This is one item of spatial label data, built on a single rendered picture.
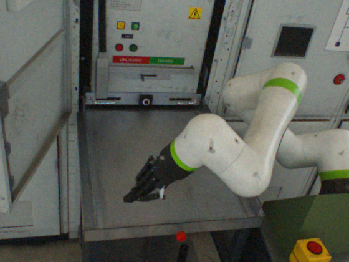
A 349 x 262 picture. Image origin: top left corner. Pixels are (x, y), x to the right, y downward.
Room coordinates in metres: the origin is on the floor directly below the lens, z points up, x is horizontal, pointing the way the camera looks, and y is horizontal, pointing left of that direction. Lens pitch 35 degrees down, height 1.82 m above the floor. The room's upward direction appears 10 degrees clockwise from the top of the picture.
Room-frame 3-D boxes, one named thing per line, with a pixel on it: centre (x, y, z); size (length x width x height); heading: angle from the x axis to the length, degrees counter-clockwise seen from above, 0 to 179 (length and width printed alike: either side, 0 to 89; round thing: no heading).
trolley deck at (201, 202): (1.24, 0.04, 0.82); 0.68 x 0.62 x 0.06; 19
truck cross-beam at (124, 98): (1.61, 0.17, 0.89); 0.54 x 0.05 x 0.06; 109
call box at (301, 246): (0.86, -0.49, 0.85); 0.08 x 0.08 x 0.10; 19
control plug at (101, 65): (1.46, 0.34, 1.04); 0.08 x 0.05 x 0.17; 19
